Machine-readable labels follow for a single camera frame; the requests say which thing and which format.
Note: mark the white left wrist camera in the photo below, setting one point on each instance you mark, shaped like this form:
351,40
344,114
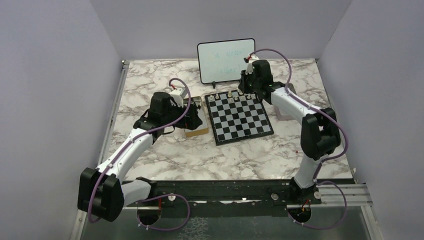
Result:
178,95

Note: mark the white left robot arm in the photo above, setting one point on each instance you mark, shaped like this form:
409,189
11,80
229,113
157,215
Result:
132,155

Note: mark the small whiteboard on stand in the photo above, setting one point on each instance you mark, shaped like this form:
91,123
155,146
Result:
223,61

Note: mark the pile of black chess pieces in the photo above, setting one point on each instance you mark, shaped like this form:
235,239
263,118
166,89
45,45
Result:
197,106

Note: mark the black silver chessboard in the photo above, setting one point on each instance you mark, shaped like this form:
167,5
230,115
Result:
237,121

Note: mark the gold tin tray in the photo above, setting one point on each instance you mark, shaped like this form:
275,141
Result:
202,113

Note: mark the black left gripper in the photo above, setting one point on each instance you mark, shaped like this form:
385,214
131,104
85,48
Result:
193,120

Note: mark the pink tin tray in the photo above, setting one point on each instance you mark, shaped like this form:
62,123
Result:
284,111

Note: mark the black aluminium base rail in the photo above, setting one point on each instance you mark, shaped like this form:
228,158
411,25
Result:
216,198

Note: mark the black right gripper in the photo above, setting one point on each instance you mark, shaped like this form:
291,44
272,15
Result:
243,77

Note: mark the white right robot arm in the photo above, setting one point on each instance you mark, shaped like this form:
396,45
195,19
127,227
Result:
320,134

